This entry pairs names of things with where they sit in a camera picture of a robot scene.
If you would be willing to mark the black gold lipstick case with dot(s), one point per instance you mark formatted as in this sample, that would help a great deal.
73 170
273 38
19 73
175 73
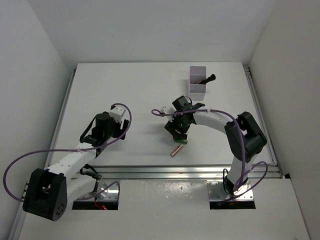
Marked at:
182 137

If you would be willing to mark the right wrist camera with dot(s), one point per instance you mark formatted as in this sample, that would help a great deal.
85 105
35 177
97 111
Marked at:
167 111

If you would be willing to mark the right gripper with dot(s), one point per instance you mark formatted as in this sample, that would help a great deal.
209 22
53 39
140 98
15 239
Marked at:
171 126

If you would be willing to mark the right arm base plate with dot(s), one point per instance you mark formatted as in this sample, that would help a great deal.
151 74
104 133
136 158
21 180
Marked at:
216 192

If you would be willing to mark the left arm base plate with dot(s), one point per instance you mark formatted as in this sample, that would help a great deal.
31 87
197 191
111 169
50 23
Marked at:
109 191

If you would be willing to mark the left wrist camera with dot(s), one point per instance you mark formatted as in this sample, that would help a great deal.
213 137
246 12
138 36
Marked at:
117 113

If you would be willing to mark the black round makeup brush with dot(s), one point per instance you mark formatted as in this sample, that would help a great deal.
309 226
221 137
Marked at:
208 78

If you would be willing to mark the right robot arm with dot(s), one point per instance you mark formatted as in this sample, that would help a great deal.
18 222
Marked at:
245 138

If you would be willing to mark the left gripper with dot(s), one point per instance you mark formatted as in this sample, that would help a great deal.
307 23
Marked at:
120 132

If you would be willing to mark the green tube lying flat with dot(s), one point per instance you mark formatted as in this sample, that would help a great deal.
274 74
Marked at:
181 141

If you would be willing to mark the rose gold lipstick tube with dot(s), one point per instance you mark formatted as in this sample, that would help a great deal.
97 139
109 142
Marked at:
176 150

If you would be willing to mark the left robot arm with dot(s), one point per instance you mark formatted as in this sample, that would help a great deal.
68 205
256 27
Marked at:
50 190

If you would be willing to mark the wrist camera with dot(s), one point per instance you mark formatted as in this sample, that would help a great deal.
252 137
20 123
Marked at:
117 113
167 111

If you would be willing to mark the white divided organizer box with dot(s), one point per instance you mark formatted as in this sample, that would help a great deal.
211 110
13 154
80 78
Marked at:
197 91

